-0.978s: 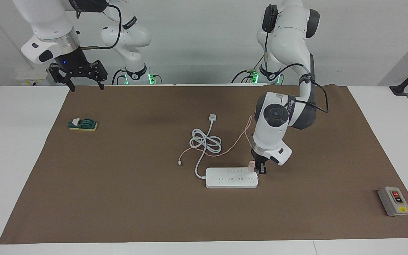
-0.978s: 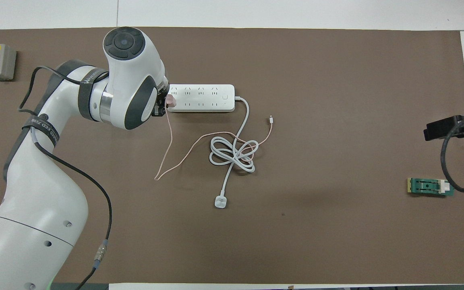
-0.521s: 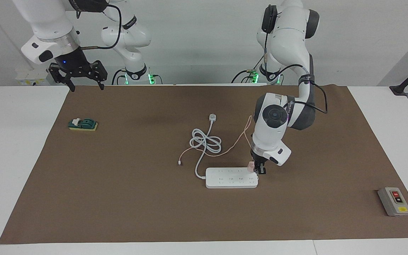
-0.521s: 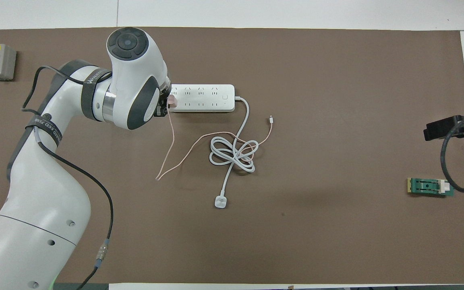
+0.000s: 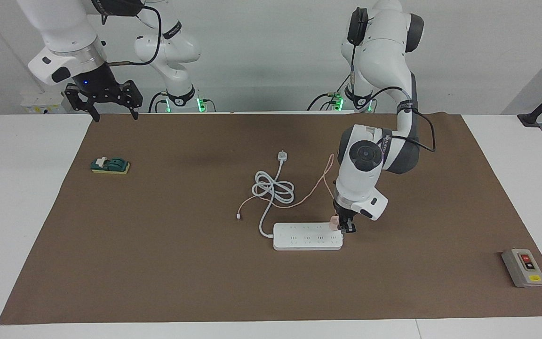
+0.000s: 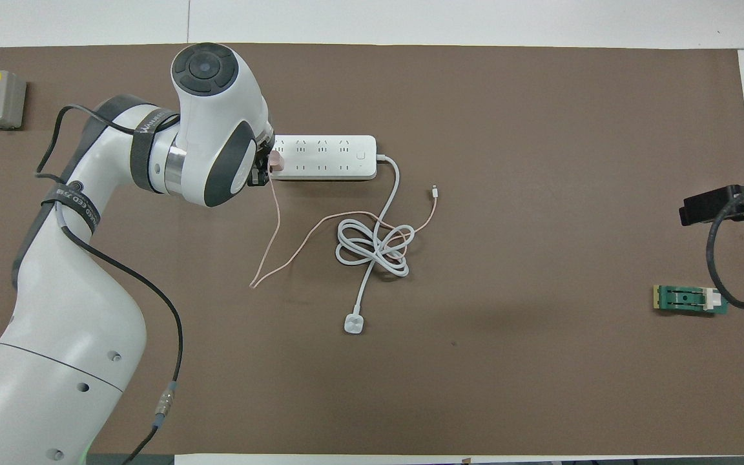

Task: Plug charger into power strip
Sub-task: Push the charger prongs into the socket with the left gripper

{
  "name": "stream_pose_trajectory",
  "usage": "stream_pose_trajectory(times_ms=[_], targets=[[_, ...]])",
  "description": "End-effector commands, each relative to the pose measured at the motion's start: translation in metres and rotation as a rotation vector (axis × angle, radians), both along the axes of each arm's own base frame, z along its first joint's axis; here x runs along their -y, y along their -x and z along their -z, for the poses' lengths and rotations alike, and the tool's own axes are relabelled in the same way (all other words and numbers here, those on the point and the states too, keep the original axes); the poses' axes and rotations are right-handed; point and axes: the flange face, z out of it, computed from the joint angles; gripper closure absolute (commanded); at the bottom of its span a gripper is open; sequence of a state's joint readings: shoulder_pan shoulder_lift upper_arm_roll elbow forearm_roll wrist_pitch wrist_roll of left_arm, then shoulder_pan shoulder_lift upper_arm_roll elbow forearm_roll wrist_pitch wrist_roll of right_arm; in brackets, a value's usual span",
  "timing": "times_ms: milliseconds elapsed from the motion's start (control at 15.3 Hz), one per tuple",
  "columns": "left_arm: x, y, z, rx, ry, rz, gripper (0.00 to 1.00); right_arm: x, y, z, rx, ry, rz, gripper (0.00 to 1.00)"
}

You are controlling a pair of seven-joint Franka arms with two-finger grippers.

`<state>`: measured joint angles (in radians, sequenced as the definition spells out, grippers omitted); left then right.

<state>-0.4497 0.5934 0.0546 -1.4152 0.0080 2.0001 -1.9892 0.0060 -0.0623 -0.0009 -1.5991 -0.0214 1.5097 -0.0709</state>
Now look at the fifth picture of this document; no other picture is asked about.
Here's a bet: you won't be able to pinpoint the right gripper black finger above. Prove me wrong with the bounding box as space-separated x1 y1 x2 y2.
65 85 101 123
128 80 143 120

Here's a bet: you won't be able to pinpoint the pink charging cable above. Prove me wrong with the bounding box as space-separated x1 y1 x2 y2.
236 153 336 221

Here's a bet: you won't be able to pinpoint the white power strip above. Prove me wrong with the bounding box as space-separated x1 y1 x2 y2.
272 222 344 251

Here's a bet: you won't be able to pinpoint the brown table mat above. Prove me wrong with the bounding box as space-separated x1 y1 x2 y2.
0 112 542 325

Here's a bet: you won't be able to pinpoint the right base black cable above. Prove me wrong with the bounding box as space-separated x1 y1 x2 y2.
148 92 170 113

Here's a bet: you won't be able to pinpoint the base black cable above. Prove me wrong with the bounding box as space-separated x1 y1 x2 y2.
306 92 347 112
148 92 170 113

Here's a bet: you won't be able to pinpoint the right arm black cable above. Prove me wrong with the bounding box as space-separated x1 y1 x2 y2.
106 0 163 66

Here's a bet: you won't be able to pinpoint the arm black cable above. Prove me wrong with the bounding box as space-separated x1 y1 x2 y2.
106 0 163 66
349 7 437 153

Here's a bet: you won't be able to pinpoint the white wall box yellow labels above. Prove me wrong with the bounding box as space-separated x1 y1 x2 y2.
21 92 75 114

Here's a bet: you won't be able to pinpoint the green knife switch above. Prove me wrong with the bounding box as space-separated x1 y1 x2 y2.
90 156 131 176

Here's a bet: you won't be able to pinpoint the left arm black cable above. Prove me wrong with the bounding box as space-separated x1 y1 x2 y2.
349 7 437 153

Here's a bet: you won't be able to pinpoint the left base black cable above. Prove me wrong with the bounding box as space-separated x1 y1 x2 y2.
306 92 347 112

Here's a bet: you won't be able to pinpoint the grey on-off switch box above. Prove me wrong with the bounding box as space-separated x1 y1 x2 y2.
502 248 542 288

